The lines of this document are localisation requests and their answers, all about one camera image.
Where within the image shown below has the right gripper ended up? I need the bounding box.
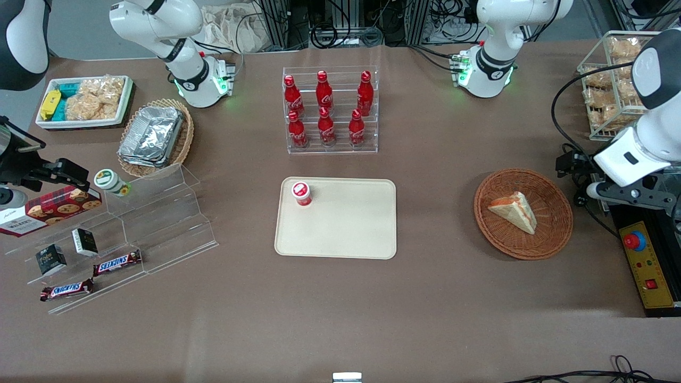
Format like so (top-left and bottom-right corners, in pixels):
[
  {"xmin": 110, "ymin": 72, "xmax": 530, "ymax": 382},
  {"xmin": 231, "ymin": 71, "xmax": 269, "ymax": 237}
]
[{"xmin": 0, "ymin": 156, "xmax": 90, "ymax": 209}]

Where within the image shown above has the aluminium equipment rack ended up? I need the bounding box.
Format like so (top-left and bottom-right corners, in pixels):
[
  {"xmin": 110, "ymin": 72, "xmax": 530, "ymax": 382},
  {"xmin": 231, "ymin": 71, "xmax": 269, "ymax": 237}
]
[{"xmin": 255, "ymin": 0, "xmax": 443, "ymax": 49}]

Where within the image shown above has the white wire basket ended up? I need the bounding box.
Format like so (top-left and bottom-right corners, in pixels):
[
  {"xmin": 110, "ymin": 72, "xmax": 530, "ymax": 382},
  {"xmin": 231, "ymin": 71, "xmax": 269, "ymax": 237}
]
[{"xmin": 577, "ymin": 30, "xmax": 667, "ymax": 142}]

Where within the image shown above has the round brown wicker basket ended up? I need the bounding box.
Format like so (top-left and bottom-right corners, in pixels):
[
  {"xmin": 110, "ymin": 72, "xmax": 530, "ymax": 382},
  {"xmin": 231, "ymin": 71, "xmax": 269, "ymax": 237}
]
[{"xmin": 474, "ymin": 169, "xmax": 574, "ymax": 261}]

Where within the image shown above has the small cracker bag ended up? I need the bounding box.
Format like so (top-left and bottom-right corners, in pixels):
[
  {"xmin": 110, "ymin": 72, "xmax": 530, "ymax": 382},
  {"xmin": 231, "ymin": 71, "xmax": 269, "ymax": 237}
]
[
  {"xmin": 617, "ymin": 80, "xmax": 640, "ymax": 105},
  {"xmin": 585, "ymin": 88, "xmax": 618, "ymax": 110},
  {"xmin": 593, "ymin": 106, "xmax": 637, "ymax": 135},
  {"xmin": 582, "ymin": 69, "xmax": 613, "ymax": 89},
  {"xmin": 609, "ymin": 36, "xmax": 642, "ymax": 60}
]

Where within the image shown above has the small red drink can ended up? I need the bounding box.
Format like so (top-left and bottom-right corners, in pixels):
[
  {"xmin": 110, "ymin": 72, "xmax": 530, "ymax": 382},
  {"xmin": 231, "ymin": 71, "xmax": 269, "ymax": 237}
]
[{"xmin": 290, "ymin": 181, "xmax": 313, "ymax": 207}]

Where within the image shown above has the triangle sandwich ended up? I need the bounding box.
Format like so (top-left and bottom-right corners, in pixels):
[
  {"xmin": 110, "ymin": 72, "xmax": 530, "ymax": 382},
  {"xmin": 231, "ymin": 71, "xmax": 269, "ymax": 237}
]
[{"xmin": 487, "ymin": 191, "xmax": 538, "ymax": 236}]

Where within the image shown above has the beige cloth bag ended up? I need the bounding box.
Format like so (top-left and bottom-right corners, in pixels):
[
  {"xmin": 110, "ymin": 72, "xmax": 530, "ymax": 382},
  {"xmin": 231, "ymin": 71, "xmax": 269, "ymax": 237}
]
[{"xmin": 198, "ymin": 4, "xmax": 273, "ymax": 54}]

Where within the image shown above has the oval wicker basket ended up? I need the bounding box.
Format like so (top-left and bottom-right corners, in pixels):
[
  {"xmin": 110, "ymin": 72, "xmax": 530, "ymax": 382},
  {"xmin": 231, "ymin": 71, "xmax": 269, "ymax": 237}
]
[{"xmin": 117, "ymin": 98, "xmax": 195, "ymax": 179}]

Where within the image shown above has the black camera cable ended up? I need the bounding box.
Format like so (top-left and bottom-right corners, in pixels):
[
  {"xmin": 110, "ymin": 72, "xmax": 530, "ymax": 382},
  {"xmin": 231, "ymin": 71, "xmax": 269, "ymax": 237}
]
[{"xmin": 551, "ymin": 62, "xmax": 635, "ymax": 160}]

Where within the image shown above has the red cola bottle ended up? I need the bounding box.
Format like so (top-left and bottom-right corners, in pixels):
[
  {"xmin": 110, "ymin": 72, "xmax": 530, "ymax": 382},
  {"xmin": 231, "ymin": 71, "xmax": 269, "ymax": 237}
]
[
  {"xmin": 284, "ymin": 74, "xmax": 305, "ymax": 118},
  {"xmin": 356, "ymin": 70, "xmax": 375, "ymax": 117},
  {"xmin": 348, "ymin": 109, "xmax": 366, "ymax": 147},
  {"xmin": 287, "ymin": 110, "xmax": 309, "ymax": 149},
  {"xmin": 317, "ymin": 106, "xmax": 337, "ymax": 147},
  {"xmin": 315, "ymin": 70, "xmax": 334, "ymax": 113}
]

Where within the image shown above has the clear acrylic bottle rack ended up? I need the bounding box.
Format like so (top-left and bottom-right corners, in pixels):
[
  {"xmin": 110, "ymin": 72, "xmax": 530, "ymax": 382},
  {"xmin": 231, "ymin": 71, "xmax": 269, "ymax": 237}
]
[{"xmin": 282, "ymin": 66, "xmax": 379, "ymax": 155}]

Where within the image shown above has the yellow black control box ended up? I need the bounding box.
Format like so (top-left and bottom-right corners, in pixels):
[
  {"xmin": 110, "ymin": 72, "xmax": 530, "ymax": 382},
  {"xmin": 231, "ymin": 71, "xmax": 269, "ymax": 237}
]
[{"xmin": 609, "ymin": 204, "xmax": 681, "ymax": 319}]

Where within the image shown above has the brown chocolate bar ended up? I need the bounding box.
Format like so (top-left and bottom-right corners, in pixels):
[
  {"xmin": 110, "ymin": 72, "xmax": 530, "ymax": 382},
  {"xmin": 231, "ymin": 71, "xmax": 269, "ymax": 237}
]
[
  {"xmin": 39, "ymin": 278, "xmax": 95, "ymax": 303},
  {"xmin": 93, "ymin": 249, "xmax": 143, "ymax": 277}
]

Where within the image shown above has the stack of foil trays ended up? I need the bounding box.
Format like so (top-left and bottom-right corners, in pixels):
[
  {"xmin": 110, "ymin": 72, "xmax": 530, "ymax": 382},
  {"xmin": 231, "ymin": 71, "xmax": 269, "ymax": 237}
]
[{"xmin": 119, "ymin": 106, "xmax": 185, "ymax": 169}]

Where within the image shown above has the green white lidded cup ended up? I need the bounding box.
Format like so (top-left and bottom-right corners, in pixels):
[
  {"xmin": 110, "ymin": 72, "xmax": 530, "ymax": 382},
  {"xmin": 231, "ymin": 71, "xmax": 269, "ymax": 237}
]
[{"xmin": 94, "ymin": 169, "xmax": 131, "ymax": 198}]

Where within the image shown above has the red cookie box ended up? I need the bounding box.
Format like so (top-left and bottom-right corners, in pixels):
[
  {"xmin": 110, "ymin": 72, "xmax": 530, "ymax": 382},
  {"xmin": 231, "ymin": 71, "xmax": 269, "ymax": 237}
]
[{"xmin": 0, "ymin": 186, "xmax": 103, "ymax": 238}]

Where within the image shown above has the beige plastic tray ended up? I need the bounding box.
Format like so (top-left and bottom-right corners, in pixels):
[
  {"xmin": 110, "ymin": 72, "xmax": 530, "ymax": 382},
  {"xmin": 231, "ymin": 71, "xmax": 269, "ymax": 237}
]
[{"xmin": 274, "ymin": 177, "xmax": 397, "ymax": 260}]

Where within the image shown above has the small black box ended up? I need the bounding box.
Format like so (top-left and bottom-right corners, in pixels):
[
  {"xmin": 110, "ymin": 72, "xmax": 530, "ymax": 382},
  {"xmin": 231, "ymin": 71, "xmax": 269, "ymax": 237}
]
[
  {"xmin": 71, "ymin": 228, "xmax": 99, "ymax": 257},
  {"xmin": 35, "ymin": 244, "xmax": 68, "ymax": 276}
]

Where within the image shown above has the green lit connector block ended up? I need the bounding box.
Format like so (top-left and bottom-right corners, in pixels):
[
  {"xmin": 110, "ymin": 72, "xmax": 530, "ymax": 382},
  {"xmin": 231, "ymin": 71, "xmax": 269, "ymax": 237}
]
[
  {"xmin": 451, "ymin": 51, "xmax": 474, "ymax": 87},
  {"xmin": 214, "ymin": 59, "xmax": 238, "ymax": 97}
]

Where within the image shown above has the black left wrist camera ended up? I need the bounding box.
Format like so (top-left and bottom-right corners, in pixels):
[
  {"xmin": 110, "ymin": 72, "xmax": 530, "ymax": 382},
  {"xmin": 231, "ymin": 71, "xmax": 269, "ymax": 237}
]
[{"xmin": 555, "ymin": 151, "xmax": 597, "ymax": 179}]

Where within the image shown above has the large rice cracker bag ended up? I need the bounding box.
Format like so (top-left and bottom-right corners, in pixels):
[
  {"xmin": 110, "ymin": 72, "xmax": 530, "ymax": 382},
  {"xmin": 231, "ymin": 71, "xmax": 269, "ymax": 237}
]
[{"xmin": 65, "ymin": 77, "xmax": 126, "ymax": 122}]

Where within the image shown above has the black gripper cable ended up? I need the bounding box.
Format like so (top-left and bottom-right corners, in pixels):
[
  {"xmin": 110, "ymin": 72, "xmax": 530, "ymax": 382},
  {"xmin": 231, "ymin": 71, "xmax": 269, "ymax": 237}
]
[{"xmin": 572, "ymin": 196, "xmax": 621, "ymax": 238}]

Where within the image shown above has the yellow snack packet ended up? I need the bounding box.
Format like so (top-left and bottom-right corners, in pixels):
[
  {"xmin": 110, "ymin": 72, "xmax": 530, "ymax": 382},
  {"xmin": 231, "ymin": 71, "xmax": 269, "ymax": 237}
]
[{"xmin": 40, "ymin": 89, "xmax": 62, "ymax": 121}]

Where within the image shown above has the white plastic bin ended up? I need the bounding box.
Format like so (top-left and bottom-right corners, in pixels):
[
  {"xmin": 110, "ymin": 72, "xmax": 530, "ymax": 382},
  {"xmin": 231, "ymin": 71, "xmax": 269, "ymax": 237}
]
[{"xmin": 35, "ymin": 75, "xmax": 134, "ymax": 131}]

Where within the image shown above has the clear acrylic stepped shelf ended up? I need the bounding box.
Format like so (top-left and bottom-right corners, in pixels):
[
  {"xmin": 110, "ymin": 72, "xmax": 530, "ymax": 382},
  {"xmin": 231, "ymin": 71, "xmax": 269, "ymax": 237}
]
[{"xmin": 0, "ymin": 162, "xmax": 219, "ymax": 315}]

